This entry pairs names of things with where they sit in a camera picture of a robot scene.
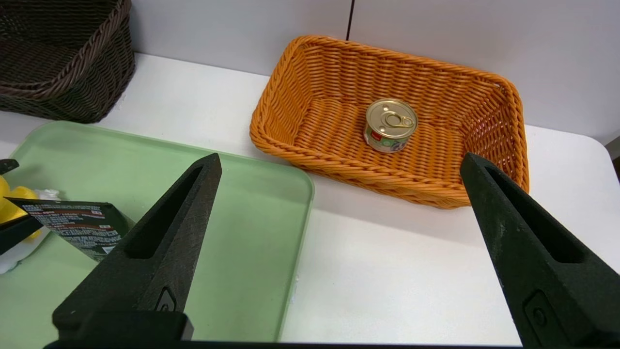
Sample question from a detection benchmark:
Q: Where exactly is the tin can with pull tab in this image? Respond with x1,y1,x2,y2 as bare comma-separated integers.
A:
363,98,418,154

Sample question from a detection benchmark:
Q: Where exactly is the yellow duck toy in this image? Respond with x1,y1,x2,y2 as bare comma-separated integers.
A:
0,175,61,274

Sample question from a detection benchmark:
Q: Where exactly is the dark brown wicker basket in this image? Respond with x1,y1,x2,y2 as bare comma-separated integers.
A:
0,0,135,124

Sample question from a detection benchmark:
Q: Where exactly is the black cosmetic tube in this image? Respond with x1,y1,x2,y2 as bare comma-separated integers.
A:
9,198,136,262

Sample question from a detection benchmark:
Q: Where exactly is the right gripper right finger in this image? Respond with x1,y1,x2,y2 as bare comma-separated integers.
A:
459,152,620,347

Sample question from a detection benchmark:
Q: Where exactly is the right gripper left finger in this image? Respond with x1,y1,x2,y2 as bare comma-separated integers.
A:
53,153,222,340

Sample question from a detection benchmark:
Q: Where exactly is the orange wicker basket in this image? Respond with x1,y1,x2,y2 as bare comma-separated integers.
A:
249,35,529,210

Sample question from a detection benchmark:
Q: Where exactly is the green plastic tray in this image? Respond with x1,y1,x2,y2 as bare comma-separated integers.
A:
0,121,314,343

